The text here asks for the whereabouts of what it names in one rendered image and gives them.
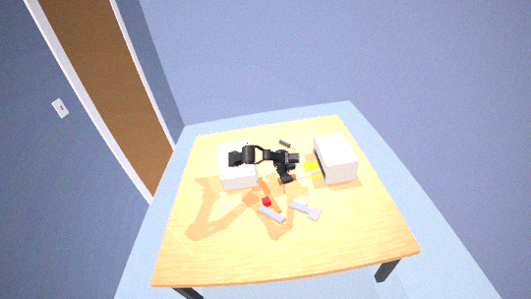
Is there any small red cube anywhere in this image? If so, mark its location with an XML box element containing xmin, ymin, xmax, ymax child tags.
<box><xmin>262</xmin><ymin>196</ymin><xmax>271</xmax><ymax>207</ymax></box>

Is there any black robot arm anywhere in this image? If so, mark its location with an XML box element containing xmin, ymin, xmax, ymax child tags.
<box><xmin>227</xmin><ymin>145</ymin><xmax>300</xmax><ymax>173</ymax></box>

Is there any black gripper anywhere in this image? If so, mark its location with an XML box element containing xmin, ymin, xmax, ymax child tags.
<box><xmin>273</xmin><ymin>163</ymin><xmax>294</xmax><ymax>185</ymax></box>

